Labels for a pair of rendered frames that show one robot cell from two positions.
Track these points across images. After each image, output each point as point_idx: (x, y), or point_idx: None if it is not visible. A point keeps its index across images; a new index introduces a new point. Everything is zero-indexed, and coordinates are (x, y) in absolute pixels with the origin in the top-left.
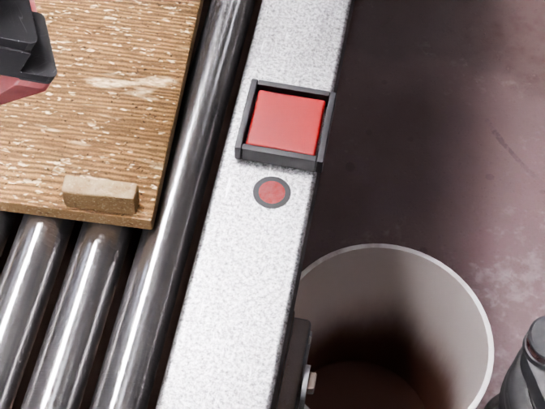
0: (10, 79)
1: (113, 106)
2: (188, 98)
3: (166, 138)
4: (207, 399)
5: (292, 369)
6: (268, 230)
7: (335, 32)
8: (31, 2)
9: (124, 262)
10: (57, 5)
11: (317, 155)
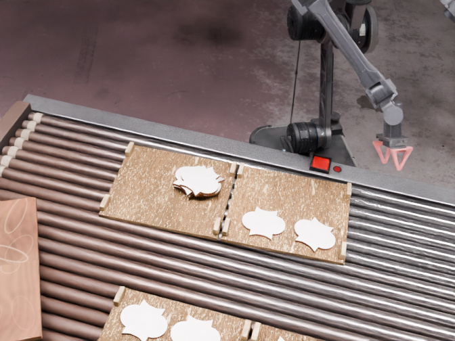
0: None
1: (320, 190)
2: None
3: (328, 181)
4: (386, 183)
5: None
6: (347, 170)
7: (290, 153)
8: (374, 141)
9: None
10: (288, 200)
11: (330, 158)
